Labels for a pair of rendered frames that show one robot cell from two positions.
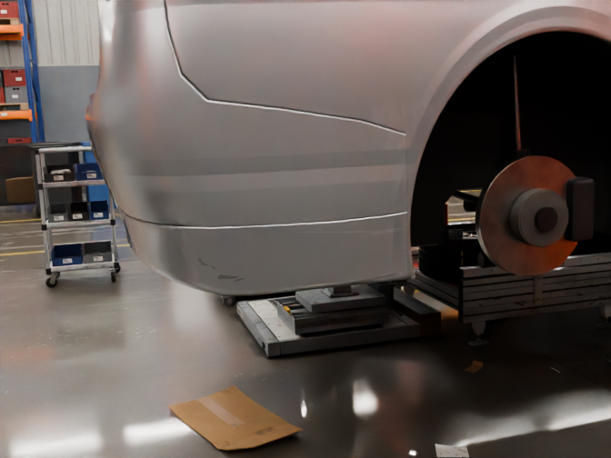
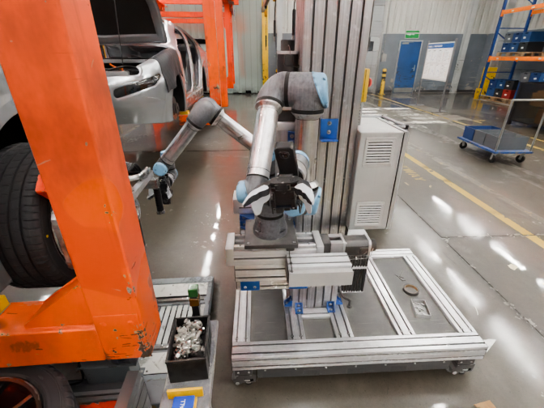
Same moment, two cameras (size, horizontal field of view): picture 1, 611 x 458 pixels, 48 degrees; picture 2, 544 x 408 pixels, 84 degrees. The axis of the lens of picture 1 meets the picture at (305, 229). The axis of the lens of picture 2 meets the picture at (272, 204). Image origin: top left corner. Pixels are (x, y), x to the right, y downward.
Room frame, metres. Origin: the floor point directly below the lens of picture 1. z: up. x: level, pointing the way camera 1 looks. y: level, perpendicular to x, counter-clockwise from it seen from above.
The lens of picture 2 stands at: (4.71, -1.20, 1.51)
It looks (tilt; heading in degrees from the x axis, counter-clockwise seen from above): 26 degrees down; 101
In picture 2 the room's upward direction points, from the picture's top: straight up
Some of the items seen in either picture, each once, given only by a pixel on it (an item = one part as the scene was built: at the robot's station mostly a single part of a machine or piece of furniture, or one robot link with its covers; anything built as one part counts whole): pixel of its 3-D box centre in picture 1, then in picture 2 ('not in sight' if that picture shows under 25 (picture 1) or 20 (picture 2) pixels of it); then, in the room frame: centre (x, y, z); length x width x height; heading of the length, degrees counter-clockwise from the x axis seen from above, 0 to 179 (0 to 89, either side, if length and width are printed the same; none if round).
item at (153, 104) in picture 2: not in sight; (140, 57); (1.28, 4.22, 1.49); 4.95 x 1.86 x 1.59; 106
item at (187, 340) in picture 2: not in sight; (190, 346); (4.25, -0.47, 0.51); 0.20 x 0.14 x 0.13; 108
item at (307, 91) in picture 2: not in sight; (304, 149); (4.62, -0.08, 1.19); 0.15 x 0.12 x 0.55; 179
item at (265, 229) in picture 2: not in sight; (269, 221); (4.48, -0.08, 0.87); 0.15 x 0.15 x 0.10
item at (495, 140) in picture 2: not in sight; (497, 126); (7.38, 4.40, 0.48); 1.00 x 0.60 x 0.96; 102
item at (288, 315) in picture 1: (331, 312); not in sight; (3.49, -0.12, 0.13); 0.50 x 0.36 x 0.10; 106
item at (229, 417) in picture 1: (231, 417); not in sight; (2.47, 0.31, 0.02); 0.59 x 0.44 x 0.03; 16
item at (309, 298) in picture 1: (338, 275); not in sight; (3.50, -0.17, 0.32); 0.40 x 0.30 x 0.28; 106
